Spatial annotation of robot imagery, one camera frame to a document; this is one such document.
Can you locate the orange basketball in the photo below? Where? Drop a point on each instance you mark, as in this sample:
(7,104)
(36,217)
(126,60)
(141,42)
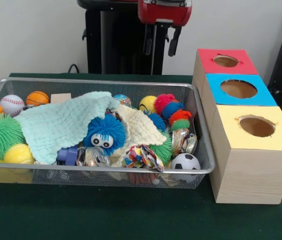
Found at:
(38,98)

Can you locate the wooden box with three holes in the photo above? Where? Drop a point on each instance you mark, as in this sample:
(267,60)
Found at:
(253,172)

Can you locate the dark green table cloth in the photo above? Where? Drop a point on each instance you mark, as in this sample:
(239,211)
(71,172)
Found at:
(105,220)

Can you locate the green fuzzy ball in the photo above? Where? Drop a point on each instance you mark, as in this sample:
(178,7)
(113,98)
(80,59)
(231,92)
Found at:
(1,135)

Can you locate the cream waffle cloth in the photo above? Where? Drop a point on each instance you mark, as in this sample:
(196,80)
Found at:
(140,125)

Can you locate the black and white soccer ball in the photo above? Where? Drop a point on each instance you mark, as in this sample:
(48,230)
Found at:
(185,162)

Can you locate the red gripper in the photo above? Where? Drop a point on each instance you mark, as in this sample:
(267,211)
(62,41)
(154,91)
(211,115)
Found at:
(164,12)

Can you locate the white baseball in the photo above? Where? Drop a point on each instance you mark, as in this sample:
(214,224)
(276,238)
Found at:
(11,103)

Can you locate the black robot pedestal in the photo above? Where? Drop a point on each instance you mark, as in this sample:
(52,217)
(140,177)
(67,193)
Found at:
(120,42)

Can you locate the yellow tennis ball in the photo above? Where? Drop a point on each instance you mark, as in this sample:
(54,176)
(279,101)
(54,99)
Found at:
(18,155)

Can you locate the mint green waffle cloth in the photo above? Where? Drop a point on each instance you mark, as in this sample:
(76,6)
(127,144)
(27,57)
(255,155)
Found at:
(56,125)

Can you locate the yellow smooth ball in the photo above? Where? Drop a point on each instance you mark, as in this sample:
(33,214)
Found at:
(147,103)

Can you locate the blue fuzzy ball with eyes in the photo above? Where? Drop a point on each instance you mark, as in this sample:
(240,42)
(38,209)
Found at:
(105,127)

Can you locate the multicolour fuzzy caterpillar toy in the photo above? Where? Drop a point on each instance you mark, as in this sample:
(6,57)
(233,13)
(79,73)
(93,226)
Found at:
(170,107)

